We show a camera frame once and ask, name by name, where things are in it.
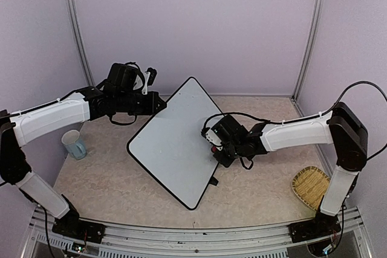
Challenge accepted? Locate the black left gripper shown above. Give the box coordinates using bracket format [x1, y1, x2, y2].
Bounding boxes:
[116, 91, 167, 115]

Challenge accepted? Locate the white whiteboard black frame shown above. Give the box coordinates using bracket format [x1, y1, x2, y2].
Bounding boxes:
[126, 77, 221, 210]

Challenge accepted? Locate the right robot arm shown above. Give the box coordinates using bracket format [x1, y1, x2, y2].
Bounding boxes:
[201, 102, 368, 236]

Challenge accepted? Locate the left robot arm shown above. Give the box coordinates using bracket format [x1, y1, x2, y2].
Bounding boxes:
[1, 62, 166, 237]

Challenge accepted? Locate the black whiteboard stand foot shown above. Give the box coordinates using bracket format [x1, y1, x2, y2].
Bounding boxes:
[209, 176, 218, 186]

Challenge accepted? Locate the woven bamboo tray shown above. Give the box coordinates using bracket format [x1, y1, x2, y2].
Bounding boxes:
[291, 166, 330, 211]

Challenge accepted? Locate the light blue mug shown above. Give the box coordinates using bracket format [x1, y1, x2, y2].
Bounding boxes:
[61, 129, 87, 160]

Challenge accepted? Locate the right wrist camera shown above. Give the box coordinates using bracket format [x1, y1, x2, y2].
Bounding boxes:
[201, 127, 223, 147]

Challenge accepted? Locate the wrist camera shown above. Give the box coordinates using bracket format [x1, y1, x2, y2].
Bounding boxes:
[141, 67, 157, 95]
[201, 127, 223, 147]

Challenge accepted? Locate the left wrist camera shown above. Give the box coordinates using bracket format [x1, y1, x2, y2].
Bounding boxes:
[141, 67, 157, 95]

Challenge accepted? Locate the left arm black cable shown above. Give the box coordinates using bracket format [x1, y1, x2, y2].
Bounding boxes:
[107, 61, 146, 126]

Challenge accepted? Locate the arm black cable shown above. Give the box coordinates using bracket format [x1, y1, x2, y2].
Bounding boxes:
[202, 81, 387, 247]
[107, 61, 146, 126]

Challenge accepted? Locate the front aluminium rail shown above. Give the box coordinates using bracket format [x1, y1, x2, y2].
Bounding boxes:
[24, 208, 374, 258]

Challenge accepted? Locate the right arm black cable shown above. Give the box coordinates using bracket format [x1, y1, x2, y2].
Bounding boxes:
[202, 81, 387, 247]

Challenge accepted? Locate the left aluminium corner post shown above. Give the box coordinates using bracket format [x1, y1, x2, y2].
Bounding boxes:
[65, 0, 95, 86]

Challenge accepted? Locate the aluminium corner post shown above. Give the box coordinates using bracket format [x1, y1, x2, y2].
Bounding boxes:
[291, 0, 324, 103]
[65, 0, 95, 86]

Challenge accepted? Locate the right aluminium corner post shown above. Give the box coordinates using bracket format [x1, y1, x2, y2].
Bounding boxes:
[291, 0, 324, 103]

